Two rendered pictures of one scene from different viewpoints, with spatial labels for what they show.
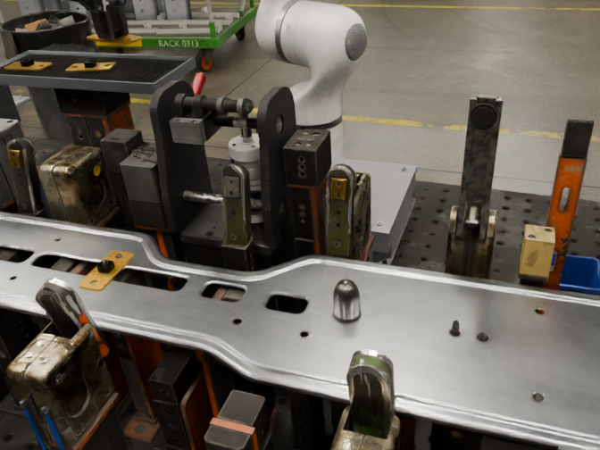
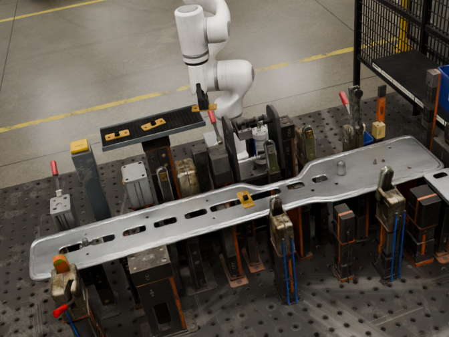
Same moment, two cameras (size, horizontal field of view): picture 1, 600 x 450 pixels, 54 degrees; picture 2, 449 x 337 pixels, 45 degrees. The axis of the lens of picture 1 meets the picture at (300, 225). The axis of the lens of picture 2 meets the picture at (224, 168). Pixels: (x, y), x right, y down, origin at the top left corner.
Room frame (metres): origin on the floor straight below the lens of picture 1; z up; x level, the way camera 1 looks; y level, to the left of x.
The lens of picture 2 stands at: (-0.47, 1.04, 2.15)
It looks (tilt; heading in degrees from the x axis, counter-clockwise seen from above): 36 degrees down; 328
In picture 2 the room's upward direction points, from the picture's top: 9 degrees counter-clockwise
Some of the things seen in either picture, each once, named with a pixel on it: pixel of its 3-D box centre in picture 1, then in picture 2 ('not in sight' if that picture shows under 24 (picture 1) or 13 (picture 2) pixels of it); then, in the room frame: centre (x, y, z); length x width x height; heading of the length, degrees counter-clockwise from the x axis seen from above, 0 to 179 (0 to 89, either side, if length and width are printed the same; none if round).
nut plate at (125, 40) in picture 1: (113, 35); (204, 106); (0.86, 0.24, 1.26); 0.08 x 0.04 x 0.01; 51
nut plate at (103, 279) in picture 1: (105, 267); (245, 198); (0.65, 0.27, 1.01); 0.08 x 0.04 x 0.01; 159
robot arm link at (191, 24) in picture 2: not in sight; (192, 29); (0.85, 0.24, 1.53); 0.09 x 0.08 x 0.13; 46
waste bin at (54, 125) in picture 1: (62, 80); not in sight; (3.49, 1.35, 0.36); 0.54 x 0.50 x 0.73; 157
